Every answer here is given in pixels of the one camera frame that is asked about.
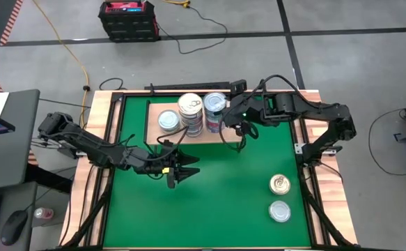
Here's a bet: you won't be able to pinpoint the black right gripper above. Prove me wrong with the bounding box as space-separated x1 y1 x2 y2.
222 93 263 129

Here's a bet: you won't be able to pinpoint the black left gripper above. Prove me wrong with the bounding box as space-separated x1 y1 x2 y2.
143 149 201 185

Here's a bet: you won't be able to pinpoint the teal Trader Joe's tuna can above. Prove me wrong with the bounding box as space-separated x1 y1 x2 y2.
203 91 228 118

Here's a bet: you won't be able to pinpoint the wooden shelf board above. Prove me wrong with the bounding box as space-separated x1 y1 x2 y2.
146 102 244 146

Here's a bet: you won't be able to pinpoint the silver lidded tuna can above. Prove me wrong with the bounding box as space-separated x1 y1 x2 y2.
268 200 292 224

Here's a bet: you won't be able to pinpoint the grey keyboard shelf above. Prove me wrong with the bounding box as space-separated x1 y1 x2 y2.
0 181 39 251

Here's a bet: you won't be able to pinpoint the green table mat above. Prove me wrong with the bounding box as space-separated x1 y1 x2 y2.
102 94 312 249

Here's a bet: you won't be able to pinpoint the long black bar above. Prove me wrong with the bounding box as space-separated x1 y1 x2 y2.
143 81 232 91

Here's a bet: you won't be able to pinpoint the black red power station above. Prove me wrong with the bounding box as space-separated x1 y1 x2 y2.
97 0 162 44

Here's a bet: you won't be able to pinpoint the small clear bottle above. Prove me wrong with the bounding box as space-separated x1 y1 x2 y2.
33 206 55 220

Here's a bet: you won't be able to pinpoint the grey desk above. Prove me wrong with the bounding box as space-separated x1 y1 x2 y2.
0 89 41 192

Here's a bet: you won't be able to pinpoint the black computer mouse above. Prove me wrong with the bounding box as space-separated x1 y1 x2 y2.
0 209 30 246

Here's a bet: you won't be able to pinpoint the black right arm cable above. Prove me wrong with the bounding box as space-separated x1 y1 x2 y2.
219 73 303 153

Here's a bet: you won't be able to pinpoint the black power station cable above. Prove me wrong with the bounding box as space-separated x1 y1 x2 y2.
156 3 229 56

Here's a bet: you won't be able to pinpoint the black table frame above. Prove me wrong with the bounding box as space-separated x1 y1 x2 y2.
58 89 359 251

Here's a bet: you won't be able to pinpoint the black floor cable loop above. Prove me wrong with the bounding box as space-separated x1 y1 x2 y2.
98 77 126 92

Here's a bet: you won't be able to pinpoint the yellow cable plug end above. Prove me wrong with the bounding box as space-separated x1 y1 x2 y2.
161 0 192 9

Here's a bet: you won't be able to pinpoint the long black floor cable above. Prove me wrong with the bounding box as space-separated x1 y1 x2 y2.
368 107 406 176

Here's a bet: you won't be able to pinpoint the yellow extension cable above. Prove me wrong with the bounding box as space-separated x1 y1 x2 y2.
31 0 92 128

